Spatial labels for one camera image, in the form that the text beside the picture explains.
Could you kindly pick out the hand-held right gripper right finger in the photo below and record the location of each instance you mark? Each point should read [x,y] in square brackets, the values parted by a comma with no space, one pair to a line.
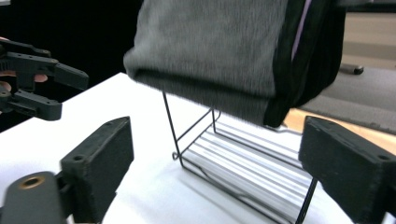
[345,168]

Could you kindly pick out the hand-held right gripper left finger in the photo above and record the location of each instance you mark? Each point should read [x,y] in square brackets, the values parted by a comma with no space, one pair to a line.
[102,168]

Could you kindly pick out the dark grey cloth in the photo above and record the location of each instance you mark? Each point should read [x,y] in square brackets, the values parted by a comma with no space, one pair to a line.
[211,56]

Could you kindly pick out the light wooden desk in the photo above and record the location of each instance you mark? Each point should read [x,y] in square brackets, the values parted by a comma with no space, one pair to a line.
[373,28]

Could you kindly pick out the wooden table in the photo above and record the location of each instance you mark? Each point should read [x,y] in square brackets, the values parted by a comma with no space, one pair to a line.
[367,133]

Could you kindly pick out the black curtain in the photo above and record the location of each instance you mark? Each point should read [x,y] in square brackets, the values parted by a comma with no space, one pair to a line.
[77,34]

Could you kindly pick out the white chair base with caster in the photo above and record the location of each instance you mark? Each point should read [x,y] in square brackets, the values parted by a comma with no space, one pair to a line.
[351,69]

